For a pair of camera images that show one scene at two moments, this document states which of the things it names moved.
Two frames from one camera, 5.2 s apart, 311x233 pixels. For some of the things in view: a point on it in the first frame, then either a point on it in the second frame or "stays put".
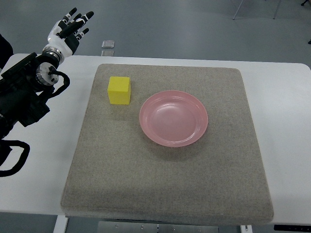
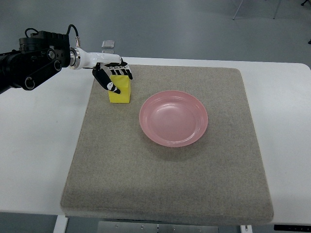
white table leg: [61, 224] stays put
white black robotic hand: [63, 38] → [104, 64]
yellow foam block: [119, 90] stays put
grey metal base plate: [105, 226] stays put
